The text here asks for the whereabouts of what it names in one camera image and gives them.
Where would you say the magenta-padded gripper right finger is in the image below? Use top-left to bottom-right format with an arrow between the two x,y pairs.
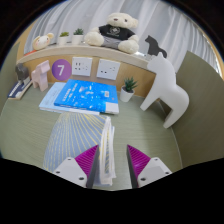
126,144 -> 173,189

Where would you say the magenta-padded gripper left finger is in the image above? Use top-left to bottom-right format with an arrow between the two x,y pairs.
52,144 -> 101,189

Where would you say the light blue book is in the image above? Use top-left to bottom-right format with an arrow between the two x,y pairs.
38,81 -> 101,116

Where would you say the bright blue book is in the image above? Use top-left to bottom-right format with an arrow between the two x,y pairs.
53,79 -> 120,115

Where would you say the green desk partition panel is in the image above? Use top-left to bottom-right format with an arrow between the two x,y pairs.
159,50 -> 224,168
0,43 -> 26,116

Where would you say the small potted plant white pot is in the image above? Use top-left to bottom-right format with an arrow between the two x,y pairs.
58,31 -> 70,46
72,28 -> 85,45
119,77 -> 138,103

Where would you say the white wooden horse figure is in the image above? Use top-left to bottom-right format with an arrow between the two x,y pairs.
139,51 -> 190,130

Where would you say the dark blue book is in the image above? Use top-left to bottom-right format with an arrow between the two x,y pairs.
7,79 -> 34,100

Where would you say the pink wooden horse figure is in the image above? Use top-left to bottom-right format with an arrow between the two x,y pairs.
30,59 -> 52,92

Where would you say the purple round number sign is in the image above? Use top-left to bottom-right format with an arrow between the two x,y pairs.
51,58 -> 72,81

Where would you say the grey wooden horse figure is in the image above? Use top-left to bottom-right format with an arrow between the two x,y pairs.
14,63 -> 32,88

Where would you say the cream wooden ledge shelf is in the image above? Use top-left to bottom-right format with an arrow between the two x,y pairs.
16,43 -> 158,71

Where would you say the dark brown wooden horse figure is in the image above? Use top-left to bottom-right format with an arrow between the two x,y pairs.
144,34 -> 168,61

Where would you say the cream and orange plush toy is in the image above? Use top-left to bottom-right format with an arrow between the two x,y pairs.
23,32 -> 55,56

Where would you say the cream teddy bear black shirt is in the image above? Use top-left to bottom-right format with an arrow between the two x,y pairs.
83,12 -> 140,55

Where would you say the white curtain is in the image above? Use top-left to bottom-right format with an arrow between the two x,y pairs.
24,0 -> 218,73

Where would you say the white wall socket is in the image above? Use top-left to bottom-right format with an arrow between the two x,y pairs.
96,58 -> 121,81
71,56 -> 94,77

